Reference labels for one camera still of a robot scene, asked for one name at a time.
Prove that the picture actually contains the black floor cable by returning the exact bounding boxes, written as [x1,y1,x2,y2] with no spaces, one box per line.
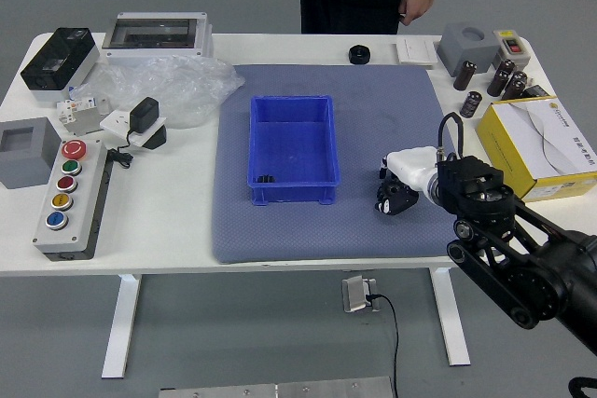
[366,293,401,398]

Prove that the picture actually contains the grey metal plate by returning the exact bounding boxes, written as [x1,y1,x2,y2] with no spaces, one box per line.
[158,376,396,398]

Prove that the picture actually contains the white circuit breaker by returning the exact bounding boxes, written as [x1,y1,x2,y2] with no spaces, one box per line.
[55,94,111,136]

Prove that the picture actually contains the clear plastic bag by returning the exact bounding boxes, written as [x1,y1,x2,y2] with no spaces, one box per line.
[69,53,246,130]

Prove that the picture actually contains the grey switch box red button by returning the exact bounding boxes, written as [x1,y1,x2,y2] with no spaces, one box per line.
[492,29,533,71]

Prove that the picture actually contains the grey block with square hole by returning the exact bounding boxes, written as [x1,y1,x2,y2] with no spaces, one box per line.
[0,117,64,190]

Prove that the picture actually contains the blue-grey mat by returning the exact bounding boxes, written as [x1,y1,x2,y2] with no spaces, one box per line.
[210,63,479,265]

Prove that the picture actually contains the distribution box with clear cover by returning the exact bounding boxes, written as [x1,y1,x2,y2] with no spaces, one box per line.
[101,11,215,66]

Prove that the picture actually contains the black round nut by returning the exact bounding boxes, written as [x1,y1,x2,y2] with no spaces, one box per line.
[348,44,373,65]

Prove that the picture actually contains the yellow and white cardboard box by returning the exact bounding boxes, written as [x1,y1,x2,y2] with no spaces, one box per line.
[475,96,597,203]

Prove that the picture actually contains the grey block with round hole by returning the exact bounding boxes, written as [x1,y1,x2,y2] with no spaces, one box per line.
[437,21,501,77]

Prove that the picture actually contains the person's left hand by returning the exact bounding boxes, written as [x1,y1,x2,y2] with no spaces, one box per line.
[399,0,437,26]

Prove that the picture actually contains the big black gear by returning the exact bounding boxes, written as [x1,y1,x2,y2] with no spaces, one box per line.
[380,179,411,208]

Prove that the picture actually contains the white wall switch panel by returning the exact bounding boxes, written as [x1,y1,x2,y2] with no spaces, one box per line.
[396,38,438,66]

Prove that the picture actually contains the metal floor socket box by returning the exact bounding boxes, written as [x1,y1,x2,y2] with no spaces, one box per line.
[341,275,382,314]

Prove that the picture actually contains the grey five-button control box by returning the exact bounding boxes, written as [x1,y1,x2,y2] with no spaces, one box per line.
[32,138,111,262]

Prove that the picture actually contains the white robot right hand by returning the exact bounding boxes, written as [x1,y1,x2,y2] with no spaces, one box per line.
[374,145,440,217]

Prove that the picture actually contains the blue plastic box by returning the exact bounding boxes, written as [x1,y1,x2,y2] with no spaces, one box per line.
[246,94,341,207]

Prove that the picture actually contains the white socket on black base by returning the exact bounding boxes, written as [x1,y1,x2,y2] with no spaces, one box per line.
[100,108,169,153]

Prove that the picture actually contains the black-lidded grey enclosure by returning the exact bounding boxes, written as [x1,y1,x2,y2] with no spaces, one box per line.
[20,26,101,103]

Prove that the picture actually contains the black power adapter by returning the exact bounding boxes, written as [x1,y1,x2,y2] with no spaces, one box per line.
[128,96,161,134]

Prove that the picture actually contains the black adapter cord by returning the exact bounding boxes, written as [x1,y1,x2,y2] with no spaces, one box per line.
[105,130,135,170]

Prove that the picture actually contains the small black flat component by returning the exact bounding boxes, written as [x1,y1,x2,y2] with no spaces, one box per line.
[521,84,551,101]

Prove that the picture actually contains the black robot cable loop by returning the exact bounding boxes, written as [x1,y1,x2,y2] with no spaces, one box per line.
[567,376,597,398]

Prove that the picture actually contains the white table leg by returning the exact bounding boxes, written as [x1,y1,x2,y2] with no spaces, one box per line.
[101,273,143,379]
[428,267,471,367]

